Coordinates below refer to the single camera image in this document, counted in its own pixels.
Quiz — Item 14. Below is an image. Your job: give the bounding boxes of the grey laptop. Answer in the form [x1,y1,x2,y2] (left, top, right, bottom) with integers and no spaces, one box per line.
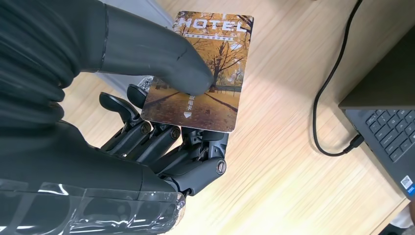
[338,24,415,200]

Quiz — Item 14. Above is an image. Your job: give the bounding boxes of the black looped laptop cable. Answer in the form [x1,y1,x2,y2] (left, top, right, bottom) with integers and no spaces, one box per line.
[312,0,366,157]

